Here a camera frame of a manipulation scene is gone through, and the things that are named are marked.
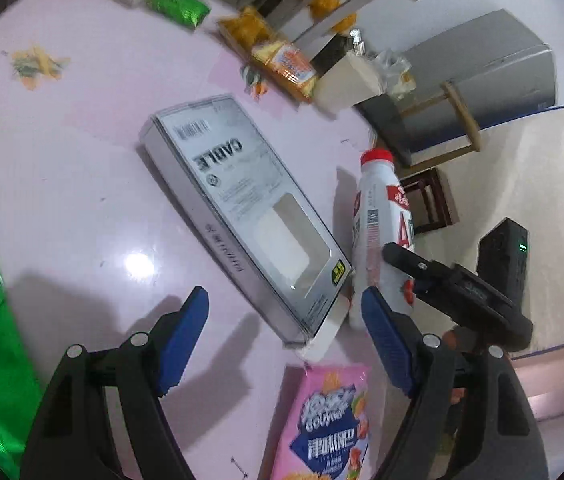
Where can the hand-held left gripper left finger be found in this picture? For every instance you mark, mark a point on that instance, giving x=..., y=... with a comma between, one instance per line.
x=182, y=345

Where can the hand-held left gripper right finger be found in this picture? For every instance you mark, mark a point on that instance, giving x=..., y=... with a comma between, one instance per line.
x=387, y=345

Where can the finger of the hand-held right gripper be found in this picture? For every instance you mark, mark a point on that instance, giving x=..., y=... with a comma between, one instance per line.
x=427, y=272

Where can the white bottle with red cap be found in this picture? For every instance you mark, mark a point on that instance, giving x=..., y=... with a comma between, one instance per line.
x=377, y=200

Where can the pale windowed cardboard box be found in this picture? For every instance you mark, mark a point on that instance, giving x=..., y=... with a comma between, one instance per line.
x=242, y=185

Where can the person's right hand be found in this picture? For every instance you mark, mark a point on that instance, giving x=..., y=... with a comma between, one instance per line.
x=464, y=342

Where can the dark wooden stool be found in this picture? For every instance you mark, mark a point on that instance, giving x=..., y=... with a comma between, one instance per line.
x=432, y=200

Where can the pink cracker snack bag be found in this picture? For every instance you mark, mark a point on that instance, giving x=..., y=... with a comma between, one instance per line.
x=327, y=425

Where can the wooden chair with black seat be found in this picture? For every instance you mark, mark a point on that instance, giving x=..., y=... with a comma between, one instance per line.
x=387, y=120

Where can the white plastic bag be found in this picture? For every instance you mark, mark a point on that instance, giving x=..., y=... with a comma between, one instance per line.
x=392, y=67

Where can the pink printed tablecloth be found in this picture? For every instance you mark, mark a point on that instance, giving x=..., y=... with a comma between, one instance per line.
x=87, y=160

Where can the grey metal cabinet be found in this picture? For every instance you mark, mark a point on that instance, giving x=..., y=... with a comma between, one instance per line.
x=502, y=60

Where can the orange snack packet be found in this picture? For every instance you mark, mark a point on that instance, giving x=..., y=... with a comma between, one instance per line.
x=287, y=65

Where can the yellow plastic bag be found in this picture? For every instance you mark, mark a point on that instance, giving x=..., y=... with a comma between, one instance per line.
x=327, y=2

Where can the crumpled yellow snack packet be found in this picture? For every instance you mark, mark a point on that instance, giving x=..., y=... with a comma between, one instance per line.
x=244, y=27

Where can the green snack packet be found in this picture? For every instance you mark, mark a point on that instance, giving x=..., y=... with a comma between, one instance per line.
x=177, y=7

